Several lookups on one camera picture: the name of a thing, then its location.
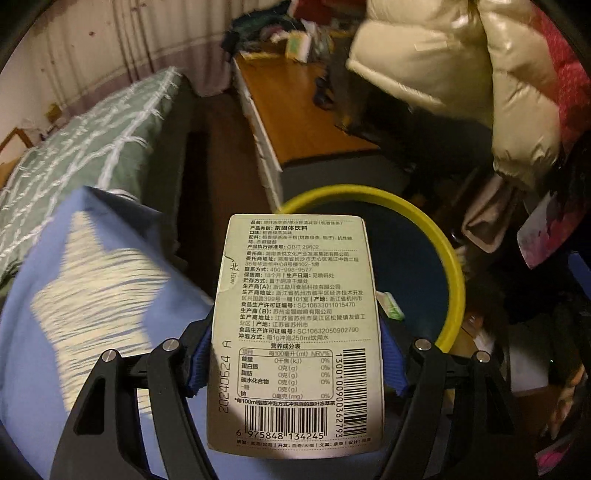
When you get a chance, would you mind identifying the pale green tea box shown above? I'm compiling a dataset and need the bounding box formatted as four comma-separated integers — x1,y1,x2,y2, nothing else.
206,213,389,452

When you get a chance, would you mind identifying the blue printed tablecloth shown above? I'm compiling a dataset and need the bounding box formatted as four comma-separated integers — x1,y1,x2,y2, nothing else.
0,186,384,480

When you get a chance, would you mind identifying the green plaid duvet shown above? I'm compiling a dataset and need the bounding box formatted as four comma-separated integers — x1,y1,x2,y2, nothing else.
0,66,195,282

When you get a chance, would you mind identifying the red jacket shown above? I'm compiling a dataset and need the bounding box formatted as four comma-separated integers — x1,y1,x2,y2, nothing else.
295,0,365,26

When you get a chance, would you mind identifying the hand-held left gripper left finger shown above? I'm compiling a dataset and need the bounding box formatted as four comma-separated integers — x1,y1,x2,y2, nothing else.
51,309,218,480

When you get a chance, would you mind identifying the pink and white curtain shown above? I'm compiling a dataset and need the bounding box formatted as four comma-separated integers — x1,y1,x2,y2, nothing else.
0,0,245,139

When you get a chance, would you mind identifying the white puffer jacket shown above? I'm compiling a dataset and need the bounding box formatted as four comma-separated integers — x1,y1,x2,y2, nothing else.
346,0,575,195

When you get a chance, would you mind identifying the grey bag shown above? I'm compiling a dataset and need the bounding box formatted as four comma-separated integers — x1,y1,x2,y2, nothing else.
462,171,555,241

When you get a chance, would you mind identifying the pink patterned coat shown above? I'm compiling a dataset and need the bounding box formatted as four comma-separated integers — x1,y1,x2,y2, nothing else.
531,4,591,162

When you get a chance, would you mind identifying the yellow rimmed trash bin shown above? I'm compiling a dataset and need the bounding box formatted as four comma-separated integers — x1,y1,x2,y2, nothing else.
272,185,465,354

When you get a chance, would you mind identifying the clothes pile on dresser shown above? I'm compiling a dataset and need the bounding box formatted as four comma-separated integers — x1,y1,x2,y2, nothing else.
221,11,333,58

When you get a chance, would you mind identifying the wooden bed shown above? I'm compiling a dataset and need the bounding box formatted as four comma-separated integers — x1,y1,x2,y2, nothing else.
0,66,195,282

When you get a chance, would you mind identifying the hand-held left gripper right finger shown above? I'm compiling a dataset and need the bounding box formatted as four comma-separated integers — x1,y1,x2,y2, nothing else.
379,318,543,480

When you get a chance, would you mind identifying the wooden dresser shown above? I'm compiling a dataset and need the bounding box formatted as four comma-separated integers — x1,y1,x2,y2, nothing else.
231,51,382,210

